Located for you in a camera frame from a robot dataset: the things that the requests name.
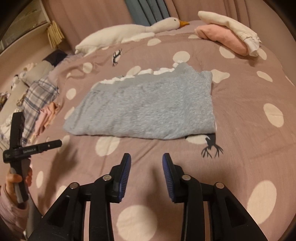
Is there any pink polka-dot blanket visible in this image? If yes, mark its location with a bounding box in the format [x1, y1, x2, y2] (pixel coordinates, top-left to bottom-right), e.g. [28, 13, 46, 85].
[23, 20, 296, 241]

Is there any blue-green curtain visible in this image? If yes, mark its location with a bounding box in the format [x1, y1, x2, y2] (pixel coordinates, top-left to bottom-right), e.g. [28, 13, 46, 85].
[125, 0, 171, 26]

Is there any dark cloth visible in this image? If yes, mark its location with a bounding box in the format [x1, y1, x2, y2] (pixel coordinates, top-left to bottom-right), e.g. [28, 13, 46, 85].
[44, 49, 68, 67]

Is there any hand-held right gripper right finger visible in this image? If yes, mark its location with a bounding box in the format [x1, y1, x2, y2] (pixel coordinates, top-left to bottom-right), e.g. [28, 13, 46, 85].
[162, 153, 269, 241]

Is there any grey-blue printed sweatshirt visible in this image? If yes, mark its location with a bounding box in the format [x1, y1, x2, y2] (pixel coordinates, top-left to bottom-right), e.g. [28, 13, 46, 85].
[63, 62, 217, 140]

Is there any white pillow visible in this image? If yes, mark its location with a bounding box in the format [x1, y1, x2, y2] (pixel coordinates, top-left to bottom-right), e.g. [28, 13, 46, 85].
[11, 61, 55, 87]

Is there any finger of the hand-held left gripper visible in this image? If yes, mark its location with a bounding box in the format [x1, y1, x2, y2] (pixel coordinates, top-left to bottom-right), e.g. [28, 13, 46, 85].
[38, 140, 62, 151]

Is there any pink folded garment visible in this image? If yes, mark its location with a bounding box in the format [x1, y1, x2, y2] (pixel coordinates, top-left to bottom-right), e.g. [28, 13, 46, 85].
[194, 24, 249, 56]

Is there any white folded garment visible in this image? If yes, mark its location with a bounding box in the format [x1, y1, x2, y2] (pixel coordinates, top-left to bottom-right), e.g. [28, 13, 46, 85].
[198, 11, 262, 57]

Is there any yellow fringed hanging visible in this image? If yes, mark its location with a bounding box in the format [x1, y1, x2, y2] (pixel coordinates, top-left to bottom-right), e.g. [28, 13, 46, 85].
[47, 20, 65, 49]

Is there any person's left hand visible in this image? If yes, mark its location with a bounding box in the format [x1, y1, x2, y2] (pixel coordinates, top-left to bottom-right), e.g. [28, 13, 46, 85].
[6, 167, 33, 197]

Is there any plaid cloth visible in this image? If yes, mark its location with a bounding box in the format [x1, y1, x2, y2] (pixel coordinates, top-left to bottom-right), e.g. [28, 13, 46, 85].
[0, 77, 59, 149]

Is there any white shelf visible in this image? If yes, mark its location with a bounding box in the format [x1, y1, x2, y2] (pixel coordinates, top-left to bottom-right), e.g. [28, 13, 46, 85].
[0, 0, 52, 50]

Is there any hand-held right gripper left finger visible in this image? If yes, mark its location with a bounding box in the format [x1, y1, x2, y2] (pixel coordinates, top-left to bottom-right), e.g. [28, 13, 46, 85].
[28, 152, 132, 241]

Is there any white goose plush toy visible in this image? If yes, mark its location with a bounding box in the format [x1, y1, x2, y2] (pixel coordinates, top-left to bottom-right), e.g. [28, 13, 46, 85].
[74, 17, 190, 55]

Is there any pink clothes pile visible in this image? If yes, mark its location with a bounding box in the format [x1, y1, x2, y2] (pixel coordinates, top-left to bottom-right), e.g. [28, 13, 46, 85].
[35, 102, 61, 137]

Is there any person's left forearm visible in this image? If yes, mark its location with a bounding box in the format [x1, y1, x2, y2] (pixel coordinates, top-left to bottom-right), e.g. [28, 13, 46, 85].
[0, 184, 30, 234]

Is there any pink curtain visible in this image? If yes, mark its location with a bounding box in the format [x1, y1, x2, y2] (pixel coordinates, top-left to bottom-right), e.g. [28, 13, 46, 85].
[164, 0, 266, 26]
[44, 0, 148, 47]

